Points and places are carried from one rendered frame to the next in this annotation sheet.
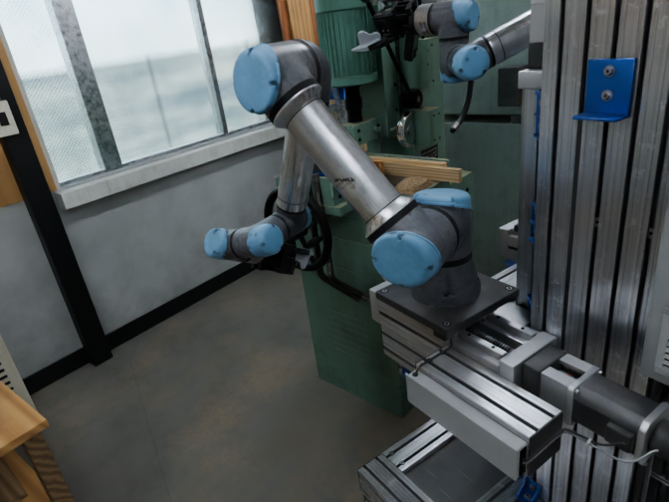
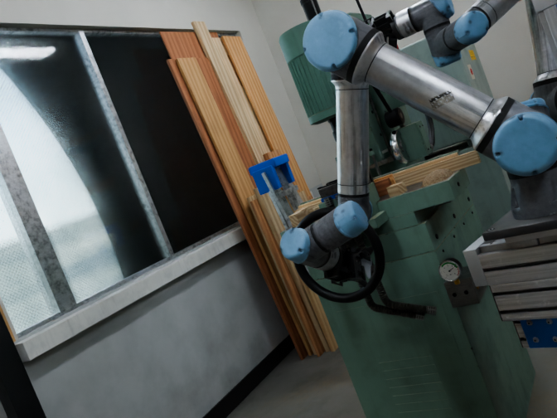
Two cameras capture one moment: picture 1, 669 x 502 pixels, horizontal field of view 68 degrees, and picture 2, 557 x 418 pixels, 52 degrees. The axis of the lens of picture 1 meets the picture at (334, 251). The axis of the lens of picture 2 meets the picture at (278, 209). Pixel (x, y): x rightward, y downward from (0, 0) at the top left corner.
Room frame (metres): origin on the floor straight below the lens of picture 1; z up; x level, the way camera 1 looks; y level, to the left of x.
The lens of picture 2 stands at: (-0.11, 0.54, 1.11)
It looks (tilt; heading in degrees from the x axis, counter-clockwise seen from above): 4 degrees down; 348
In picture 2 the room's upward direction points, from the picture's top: 21 degrees counter-clockwise
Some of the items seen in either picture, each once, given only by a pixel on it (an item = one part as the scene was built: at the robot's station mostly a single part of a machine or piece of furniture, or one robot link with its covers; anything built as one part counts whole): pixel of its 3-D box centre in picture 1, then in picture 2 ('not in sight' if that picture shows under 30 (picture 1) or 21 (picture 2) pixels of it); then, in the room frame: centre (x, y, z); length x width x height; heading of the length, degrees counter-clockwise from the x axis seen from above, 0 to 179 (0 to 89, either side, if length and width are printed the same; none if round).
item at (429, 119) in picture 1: (425, 125); (413, 141); (1.73, -0.37, 1.02); 0.09 x 0.07 x 0.12; 46
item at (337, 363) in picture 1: (391, 290); (431, 331); (1.79, -0.21, 0.35); 0.58 x 0.45 x 0.71; 136
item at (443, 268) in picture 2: not in sight; (452, 271); (1.37, -0.17, 0.65); 0.06 x 0.04 x 0.08; 46
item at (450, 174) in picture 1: (371, 166); (379, 188); (1.67, -0.17, 0.92); 0.67 x 0.02 x 0.04; 46
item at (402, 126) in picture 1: (408, 129); (399, 147); (1.71, -0.31, 1.02); 0.12 x 0.03 x 0.12; 136
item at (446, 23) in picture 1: (454, 18); (431, 12); (1.35, -0.38, 1.36); 0.11 x 0.08 x 0.09; 46
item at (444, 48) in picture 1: (455, 60); (446, 43); (1.34, -0.37, 1.26); 0.11 x 0.08 x 0.11; 178
